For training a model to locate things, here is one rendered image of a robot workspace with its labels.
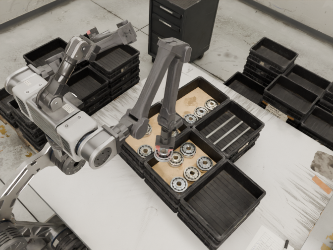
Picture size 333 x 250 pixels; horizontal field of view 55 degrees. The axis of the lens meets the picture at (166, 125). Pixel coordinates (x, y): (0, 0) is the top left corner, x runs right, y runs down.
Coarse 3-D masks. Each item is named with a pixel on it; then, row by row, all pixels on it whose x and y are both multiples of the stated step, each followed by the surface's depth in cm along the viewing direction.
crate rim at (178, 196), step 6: (186, 132) 198; (204, 138) 196; (210, 144) 194; (216, 150) 193; (222, 156) 189; (144, 162) 183; (150, 168) 180; (156, 174) 178; (204, 174) 180; (162, 180) 176; (198, 180) 178; (192, 186) 175; (174, 192) 172
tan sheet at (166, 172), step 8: (200, 152) 202; (184, 160) 197; (192, 160) 198; (160, 168) 192; (168, 168) 193; (176, 168) 193; (184, 168) 194; (168, 176) 189; (176, 176) 190; (168, 184) 186
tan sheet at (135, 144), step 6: (156, 114) 219; (150, 120) 215; (156, 120) 216; (156, 126) 212; (156, 132) 209; (126, 138) 205; (132, 138) 205; (144, 138) 206; (150, 138) 206; (132, 144) 202; (138, 144) 202; (150, 144) 203
